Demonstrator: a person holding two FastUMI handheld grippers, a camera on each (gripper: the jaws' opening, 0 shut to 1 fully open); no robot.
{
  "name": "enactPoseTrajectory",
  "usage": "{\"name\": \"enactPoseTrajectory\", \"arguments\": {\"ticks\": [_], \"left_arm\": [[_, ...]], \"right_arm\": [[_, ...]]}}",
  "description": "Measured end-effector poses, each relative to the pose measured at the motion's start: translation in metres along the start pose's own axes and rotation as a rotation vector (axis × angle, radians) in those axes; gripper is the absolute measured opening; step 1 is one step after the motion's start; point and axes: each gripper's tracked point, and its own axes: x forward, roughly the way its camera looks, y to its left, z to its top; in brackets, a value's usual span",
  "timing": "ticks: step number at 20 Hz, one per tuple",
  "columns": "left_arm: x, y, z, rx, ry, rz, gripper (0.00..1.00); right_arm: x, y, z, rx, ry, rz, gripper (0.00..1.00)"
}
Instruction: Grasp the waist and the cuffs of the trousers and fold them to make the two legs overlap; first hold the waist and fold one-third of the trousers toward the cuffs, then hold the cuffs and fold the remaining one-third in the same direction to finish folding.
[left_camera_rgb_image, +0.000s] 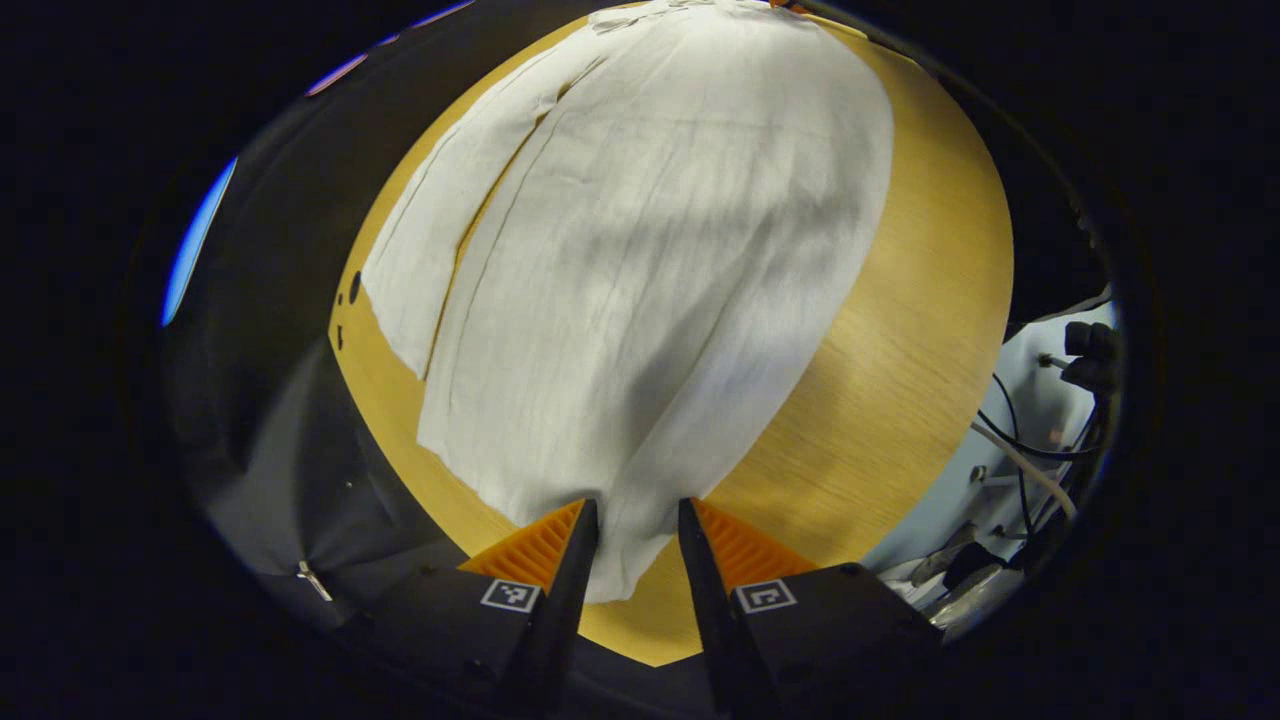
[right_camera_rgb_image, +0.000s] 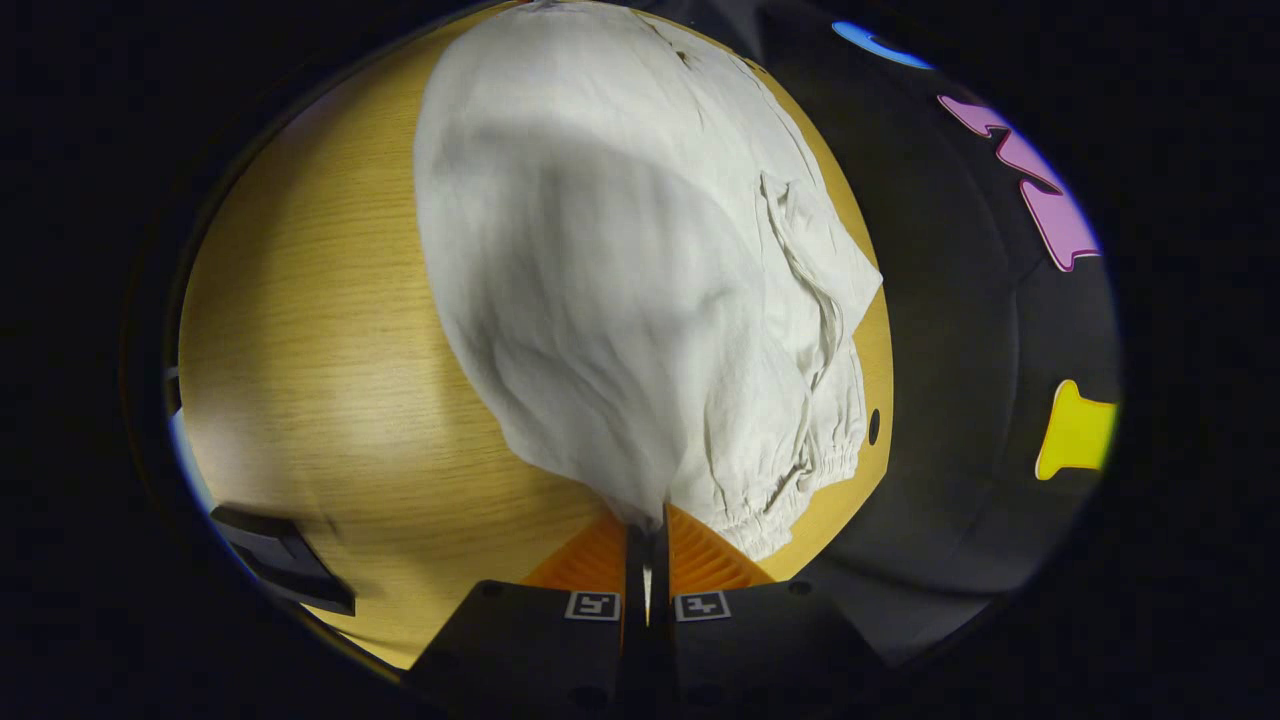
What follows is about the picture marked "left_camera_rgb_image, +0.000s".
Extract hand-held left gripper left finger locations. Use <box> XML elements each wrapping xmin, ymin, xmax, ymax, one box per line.
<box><xmin>333</xmin><ymin>497</ymin><xmax>601</xmax><ymax>720</ymax></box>

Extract white jeans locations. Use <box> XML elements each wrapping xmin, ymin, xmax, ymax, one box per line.
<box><xmin>360</xmin><ymin>0</ymin><xmax>896</xmax><ymax>604</ymax></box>

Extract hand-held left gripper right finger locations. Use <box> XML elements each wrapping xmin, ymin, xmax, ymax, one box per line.
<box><xmin>677</xmin><ymin>496</ymin><xmax>943</xmax><ymax>720</ymax></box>

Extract black knobbed fitting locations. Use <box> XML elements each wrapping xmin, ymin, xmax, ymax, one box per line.
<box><xmin>1040</xmin><ymin>320</ymin><xmax>1119</xmax><ymax>393</ymax></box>

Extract black cable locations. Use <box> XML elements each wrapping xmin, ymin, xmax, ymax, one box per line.
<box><xmin>978</xmin><ymin>372</ymin><xmax>1106</xmax><ymax>521</ymax></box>

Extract white cable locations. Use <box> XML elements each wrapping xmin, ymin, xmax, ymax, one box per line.
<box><xmin>968</xmin><ymin>418</ymin><xmax>1079</xmax><ymax>526</ymax></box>

